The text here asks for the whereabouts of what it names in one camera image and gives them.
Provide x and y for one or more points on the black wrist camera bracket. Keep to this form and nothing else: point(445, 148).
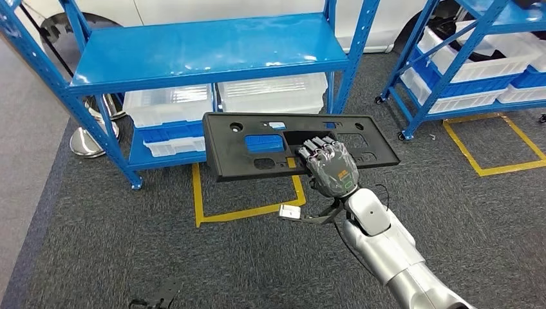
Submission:
point(166, 292)
point(324, 219)

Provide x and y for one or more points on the black curved plastic part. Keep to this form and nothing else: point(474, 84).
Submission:
point(443, 26)

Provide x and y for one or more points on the blue metal shelf rack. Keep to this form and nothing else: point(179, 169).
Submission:
point(192, 47)

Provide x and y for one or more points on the blue shelf rack with casters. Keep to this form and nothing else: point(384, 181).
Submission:
point(439, 85)

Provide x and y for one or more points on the white car with red stripe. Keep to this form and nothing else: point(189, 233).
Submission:
point(213, 8)

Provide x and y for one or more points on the clear plastic bin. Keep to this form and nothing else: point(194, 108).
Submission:
point(273, 91)
point(175, 147)
point(166, 106)

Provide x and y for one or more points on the black plastic plate frame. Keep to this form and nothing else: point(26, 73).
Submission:
point(226, 149)

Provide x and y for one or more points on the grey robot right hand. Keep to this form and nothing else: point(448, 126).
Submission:
point(335, 170)

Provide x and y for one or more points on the black right wrist camera bracket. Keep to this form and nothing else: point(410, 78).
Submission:
point(324, 219)

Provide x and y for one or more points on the white plastic bin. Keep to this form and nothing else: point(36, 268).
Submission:
point(524, 94)
point(465, 103)
point(539, 55)
point(490, 70)

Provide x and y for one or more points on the yellow floor tape square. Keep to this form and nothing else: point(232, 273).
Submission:
point(197, 196)

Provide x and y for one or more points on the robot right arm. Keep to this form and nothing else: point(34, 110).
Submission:
point(384, 251)

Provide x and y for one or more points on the black left wrist camera bracket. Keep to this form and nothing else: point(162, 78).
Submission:
point(166, 292)

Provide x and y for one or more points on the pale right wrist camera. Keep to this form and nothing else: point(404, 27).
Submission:
point(290, 212)

